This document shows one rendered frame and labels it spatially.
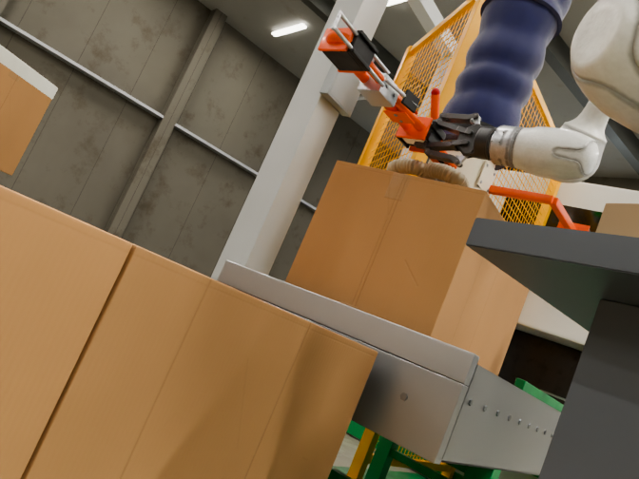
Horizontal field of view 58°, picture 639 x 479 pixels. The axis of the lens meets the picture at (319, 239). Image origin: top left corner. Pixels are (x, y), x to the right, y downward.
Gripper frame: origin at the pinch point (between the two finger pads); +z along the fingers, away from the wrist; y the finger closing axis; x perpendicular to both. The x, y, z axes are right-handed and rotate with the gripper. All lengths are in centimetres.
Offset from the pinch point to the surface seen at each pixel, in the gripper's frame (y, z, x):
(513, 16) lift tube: -46.1, -2.4, 16.6
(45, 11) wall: -283, 1131, 324
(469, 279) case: 30.4, -23.8, 6.0
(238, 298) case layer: 54, -22, -58
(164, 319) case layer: 59, -22, -68
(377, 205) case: 22.0, -0.4, -4.8
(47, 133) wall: -72, 1101, 423
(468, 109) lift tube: -15.8, -1.4, 15.4
